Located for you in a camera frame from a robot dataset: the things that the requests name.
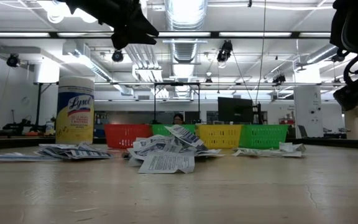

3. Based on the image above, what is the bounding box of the green plastic basket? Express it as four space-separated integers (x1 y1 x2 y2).
239 124 289 149
150 124 197 138

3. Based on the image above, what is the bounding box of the yellow plastic basket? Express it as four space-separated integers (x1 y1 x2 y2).
195 124 244 150

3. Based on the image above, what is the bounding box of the silver ventilation duct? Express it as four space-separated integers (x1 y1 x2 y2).
165 0 208 63

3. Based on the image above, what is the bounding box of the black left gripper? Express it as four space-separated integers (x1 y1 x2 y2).
99 0 160 51

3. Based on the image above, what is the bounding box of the red plastic basket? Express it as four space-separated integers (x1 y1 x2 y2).
104 123 154 149

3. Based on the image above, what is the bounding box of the Lysol wipes canister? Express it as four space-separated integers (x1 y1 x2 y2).
55 76 95 146

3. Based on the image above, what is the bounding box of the black distant rig frame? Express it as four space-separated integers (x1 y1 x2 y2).
153 82 201 124

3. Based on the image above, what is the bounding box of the pile of red-striped packets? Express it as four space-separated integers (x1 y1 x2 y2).
37 142 101 153

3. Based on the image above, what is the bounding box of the person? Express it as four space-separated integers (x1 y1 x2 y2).
172 113 185 126

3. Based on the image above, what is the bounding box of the black monitor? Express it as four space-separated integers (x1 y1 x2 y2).
218 96 255 124

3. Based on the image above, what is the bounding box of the white navy wipe packet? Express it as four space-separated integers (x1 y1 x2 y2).
132 134 180 150
126 146 155 167
165 124 209 152
194 148 226 158
137 151 196 174

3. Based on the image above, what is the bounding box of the white green first aid packet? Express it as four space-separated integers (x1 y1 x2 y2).
278 142 306 154
232 147 281 157
275 150 303 158

